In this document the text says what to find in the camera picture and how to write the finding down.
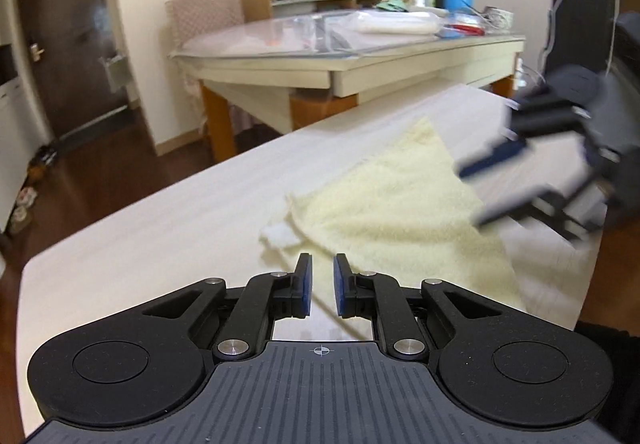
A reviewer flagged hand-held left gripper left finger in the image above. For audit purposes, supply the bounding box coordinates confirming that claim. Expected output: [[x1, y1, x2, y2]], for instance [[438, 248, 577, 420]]
[[142, 253, 314, 363]]

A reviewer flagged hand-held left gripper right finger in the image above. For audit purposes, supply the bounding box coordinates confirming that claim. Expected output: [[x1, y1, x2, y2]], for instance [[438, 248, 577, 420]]
[[332, 253, 504, 364]]

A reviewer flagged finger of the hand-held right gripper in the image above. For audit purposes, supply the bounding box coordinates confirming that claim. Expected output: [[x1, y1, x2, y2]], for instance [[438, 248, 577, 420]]
[[457, 91, 588, 179], [477, 174, 607, 243]]

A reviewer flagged pale yellow towel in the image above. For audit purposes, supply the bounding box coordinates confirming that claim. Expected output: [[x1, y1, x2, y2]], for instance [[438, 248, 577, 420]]
[[259, 118, 529, 313]]

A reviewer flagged black cabinet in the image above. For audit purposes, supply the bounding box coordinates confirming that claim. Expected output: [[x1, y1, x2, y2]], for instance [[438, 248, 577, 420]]
[[544, 0, 619, 75]]

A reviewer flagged white mug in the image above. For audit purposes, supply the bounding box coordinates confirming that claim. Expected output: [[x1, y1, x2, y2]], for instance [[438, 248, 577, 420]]
[[484, 7, 515, 30]]

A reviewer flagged clear bag with white cloth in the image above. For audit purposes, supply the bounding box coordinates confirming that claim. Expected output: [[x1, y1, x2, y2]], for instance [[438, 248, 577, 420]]
[[331, 10, 449, 38]]

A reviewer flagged green crumpled cloth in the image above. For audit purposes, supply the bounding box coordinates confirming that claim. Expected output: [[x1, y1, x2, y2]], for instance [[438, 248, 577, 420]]
[[376, 0, 417, 14]]

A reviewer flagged cream dining table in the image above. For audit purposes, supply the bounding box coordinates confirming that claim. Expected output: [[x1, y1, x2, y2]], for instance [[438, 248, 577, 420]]
[[167, 8, 527, 163]]

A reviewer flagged brown cardboard box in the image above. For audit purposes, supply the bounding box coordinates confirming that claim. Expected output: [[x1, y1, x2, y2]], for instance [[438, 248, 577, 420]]
[[240, 0, 274, 22]]

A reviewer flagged paper bag on door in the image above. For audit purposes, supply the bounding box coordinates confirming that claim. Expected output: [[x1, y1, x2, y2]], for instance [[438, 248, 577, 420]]
[[97, 54, 134, 93]]

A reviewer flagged chair with patterned cover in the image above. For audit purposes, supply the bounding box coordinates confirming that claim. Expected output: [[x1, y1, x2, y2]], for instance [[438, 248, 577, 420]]
[[164, 0, 246, 50]]

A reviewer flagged pair of shoes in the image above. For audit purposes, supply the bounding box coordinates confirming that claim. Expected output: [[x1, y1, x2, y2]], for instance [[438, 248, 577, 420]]
[[11, 188, 40, 232]]

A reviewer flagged white cabinet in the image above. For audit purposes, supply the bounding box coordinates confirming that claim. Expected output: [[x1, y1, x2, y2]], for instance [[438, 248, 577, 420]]
[[0, 42, 32, 235]]

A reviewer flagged dark brown door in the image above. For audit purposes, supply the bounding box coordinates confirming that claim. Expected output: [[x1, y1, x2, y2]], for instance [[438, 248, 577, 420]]
[[12, 0, 135, 141]]

